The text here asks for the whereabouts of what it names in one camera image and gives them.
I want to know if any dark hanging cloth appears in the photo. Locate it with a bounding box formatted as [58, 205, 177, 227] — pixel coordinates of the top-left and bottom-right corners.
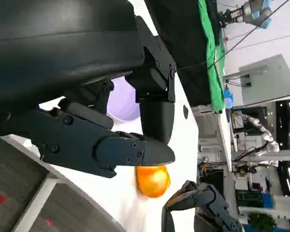
[206, 0, 224, 46]

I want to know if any thin black workshop cable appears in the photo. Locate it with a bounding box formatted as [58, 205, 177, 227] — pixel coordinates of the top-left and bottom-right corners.
[176, 0, 290, 71]

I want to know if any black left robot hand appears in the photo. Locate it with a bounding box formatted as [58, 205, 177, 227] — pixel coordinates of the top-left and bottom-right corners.
[0, 0, 177, 179]

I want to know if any green cloth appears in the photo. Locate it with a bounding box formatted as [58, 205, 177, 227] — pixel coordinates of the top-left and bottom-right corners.
[197, 0, 226, 113]

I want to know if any grey cabinet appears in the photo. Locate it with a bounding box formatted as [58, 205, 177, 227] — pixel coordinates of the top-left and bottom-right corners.
[239, 54, 290, 106]

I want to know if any white workshop desk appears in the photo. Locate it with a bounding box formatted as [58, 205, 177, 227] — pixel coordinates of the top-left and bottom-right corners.
[217, 111, 233, 171]

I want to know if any lilac plate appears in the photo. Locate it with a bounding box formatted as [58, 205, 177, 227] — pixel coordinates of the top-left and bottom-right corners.
[106, 77, 141, 121]

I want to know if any orange white toy bread roll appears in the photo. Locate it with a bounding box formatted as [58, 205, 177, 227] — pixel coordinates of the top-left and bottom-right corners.
[135, 165, 172, 198]

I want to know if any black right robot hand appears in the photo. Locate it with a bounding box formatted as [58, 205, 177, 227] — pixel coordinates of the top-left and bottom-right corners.
[161, 180, 242, 232]

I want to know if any black backdrop cloth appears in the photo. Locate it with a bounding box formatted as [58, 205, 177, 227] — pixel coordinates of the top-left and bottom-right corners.
[145, 0, 212, 107]

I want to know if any blue bottle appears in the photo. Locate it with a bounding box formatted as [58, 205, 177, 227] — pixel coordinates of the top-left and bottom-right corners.
[223, 86, 234, 109]

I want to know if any black frame with light strips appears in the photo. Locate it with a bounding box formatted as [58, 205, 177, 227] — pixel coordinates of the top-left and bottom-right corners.
[275, 99, 290, 199]

